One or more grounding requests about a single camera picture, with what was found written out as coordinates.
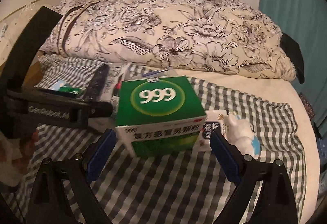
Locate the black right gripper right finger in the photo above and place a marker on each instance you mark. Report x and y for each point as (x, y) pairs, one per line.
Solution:
(276, 202)

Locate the black garment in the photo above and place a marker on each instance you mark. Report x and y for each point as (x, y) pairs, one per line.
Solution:
(293, 51)

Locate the person left hand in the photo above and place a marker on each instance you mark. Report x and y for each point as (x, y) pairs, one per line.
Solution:
(15, 157)

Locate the green foil packet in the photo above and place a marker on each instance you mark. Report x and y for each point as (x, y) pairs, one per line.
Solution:
(70, 90)

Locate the white snack packet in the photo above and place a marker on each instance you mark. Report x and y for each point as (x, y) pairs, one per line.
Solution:
(214, 120)

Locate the green 999 medicine box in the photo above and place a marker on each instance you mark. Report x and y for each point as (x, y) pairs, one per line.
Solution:
(158, 116)

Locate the floral white duvet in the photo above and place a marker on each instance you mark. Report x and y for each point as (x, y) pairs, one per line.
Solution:
(224, 36)

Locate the brown cardboard box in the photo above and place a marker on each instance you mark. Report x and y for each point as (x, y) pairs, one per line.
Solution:
(34, 74)

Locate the teal curtain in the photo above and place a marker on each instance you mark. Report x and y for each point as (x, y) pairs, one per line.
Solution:
(305, 22)

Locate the cotton swab container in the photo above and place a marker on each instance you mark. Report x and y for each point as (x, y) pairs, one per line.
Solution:
(156, 75)

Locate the black power strip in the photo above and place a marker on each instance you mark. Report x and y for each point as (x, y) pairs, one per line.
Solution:
(96, 85)

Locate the green checkered cloth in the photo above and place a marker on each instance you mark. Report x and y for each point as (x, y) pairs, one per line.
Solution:
(185, 187)

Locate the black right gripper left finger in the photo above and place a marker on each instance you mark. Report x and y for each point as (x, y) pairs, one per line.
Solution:
(48, 200)

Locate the blue cloud tissue pack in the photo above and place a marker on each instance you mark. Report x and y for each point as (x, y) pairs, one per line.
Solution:
(58, 85)

